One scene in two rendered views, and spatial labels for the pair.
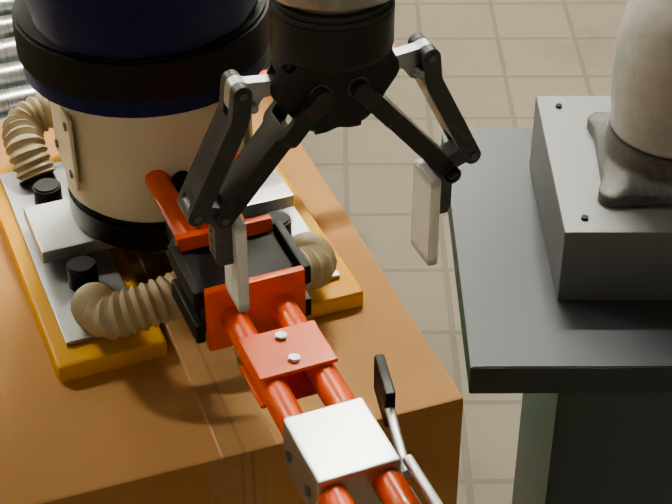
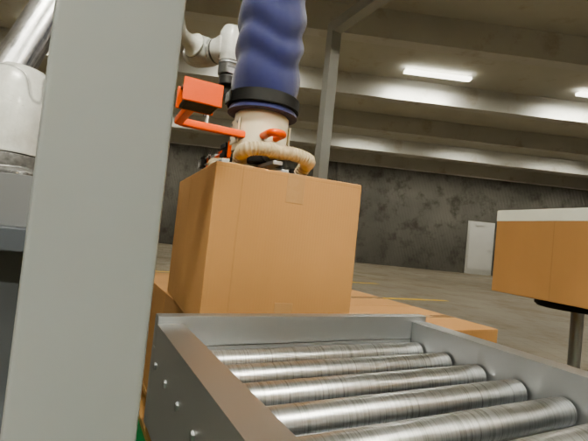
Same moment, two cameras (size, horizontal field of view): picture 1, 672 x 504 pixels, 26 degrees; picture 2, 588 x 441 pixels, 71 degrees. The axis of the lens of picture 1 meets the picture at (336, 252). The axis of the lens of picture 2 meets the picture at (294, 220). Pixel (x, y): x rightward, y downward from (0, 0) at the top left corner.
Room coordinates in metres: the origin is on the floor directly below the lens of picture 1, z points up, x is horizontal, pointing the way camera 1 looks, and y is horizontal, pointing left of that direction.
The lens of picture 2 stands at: (2.47, 0.23, 0.79)
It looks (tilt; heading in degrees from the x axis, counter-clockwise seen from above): 2 degrees up; 177
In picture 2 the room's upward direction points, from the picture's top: 6 degrees clockwise
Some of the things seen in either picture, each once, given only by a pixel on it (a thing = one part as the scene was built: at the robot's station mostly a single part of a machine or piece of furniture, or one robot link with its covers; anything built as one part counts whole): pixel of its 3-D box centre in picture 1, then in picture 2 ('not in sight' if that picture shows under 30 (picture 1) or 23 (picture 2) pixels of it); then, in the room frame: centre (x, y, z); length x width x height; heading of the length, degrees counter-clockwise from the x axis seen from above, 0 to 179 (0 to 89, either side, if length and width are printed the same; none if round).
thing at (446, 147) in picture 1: (451, 174); not in sight; (0.82, -0.08, 1.25); 0.03 x 0.01 x 0.05; 112
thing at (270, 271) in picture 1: (240, 281); (234, 152); (0.94, 0.08, 1.07); 0.10 x 0.08 x 0.06; 112
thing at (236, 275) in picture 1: (235, 257); not in sight; (0.76, 0.07, 1.23); 0.03 x 0.01 x 0.07; 22
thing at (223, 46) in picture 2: not in sight; (229, 45); (0.78, -0.01, 1.54); 0.13 x 0.11 x 0.16; 56
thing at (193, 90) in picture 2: not in sight; (199, 96); (1.54, 0.04, 1.08); 0.09 x 0.08 x 0.05; 112
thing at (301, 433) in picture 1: (340, 461); not in sight; (0.74, 0.00, 1.07); 0.07 x 0.07 x 0.04; 22
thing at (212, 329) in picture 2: not in sight; (311, 327); (1.50, 0.35, 0.58); 0.70 x 0.03 x 0.06; 114
